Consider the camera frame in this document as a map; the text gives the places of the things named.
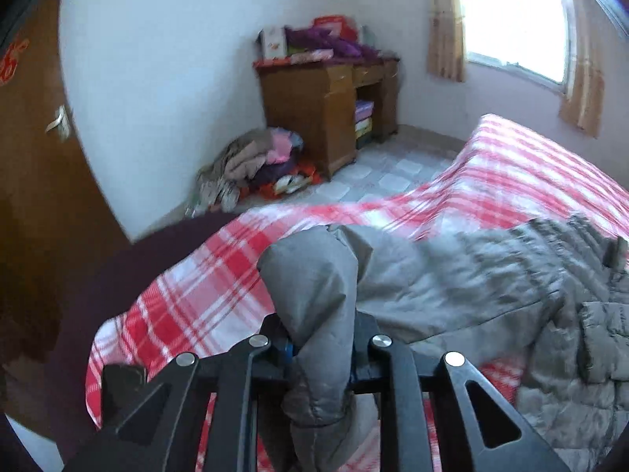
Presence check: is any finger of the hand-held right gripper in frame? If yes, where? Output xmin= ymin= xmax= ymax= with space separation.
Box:
xmin=608 ymin=237 xmax=629 ymax=272

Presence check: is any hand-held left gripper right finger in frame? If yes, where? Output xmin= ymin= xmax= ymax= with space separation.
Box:
xmin=350 ymin=310 xmax=571 ymax=472

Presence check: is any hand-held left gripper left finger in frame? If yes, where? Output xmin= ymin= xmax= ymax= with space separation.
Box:
xmin=64 ymin=313 xmax=296 ymax=472

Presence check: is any grey puffer jacket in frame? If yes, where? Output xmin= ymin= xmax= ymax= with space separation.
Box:
xmin=258 ymin=214 xmax=629 ymax=472

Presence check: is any pile of clothes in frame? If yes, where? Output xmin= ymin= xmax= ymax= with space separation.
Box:
xmin=189 ymin=128 xmax=322 ymax=212

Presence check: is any red plaid bed sheet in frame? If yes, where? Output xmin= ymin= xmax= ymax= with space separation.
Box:
xmin=85 ymin=114 xmax=629 ymax=472

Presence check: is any short beige curtain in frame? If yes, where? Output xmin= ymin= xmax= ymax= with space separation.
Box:
xmin=559 ymin=0 xmax=606 ymax=138
xmin=427 ymin=0 xmax=467 ymax=83

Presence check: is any dark maroon cloth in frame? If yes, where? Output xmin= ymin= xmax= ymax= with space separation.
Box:
xmin=56 ymin=214 xmax=246 ymax=458

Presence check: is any stack of colourful boxes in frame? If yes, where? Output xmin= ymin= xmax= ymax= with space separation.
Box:
xmin=355 ymin=100 xmax=375 ymax=151

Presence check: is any wooden desk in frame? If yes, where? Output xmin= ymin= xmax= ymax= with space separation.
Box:
xmin=253 ymin=56 xmax=401 ymax=180

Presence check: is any window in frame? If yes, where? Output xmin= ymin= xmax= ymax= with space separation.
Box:
xmin=454 ymin=0 xmax=576 ymax=94

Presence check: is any wooden door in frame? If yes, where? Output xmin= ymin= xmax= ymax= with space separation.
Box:
xmin=0 ymin=0 xmax=131 ymax=369

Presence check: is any white box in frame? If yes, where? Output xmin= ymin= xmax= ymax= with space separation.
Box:
xmin=259 ymin=27 xmax=288 ymax=62

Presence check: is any red box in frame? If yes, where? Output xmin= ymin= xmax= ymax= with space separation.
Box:
xmin=312 ymin=16 xmax=359 ymax=42

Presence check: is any red door decoration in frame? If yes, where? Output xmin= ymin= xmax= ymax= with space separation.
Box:
xmin=0 ymin=38 xmax=30 ymax=84

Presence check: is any metal door handle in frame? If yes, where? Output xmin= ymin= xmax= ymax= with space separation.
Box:
xmin=45 ymin=105 xmax=72 ymax=141

